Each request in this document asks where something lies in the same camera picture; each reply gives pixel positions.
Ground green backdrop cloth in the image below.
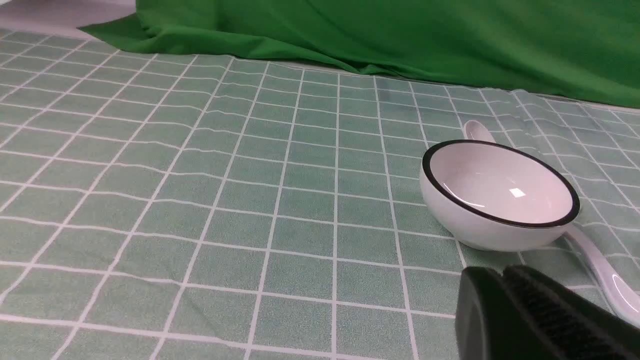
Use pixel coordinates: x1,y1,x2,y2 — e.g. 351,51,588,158
81,0,640,109

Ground plain white ceramic spoon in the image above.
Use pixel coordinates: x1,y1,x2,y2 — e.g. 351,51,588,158
566,224,640,328

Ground green checkered tablecloth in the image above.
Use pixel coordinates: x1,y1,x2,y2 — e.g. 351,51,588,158
0,29,639,360

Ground white spoon with label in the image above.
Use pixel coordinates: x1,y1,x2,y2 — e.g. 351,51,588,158
462,120,497,144

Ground white bowl black rim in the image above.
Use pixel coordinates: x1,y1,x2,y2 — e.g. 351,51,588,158
419,139,581,252

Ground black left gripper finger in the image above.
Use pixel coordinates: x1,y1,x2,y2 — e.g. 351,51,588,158
454,265,640,360

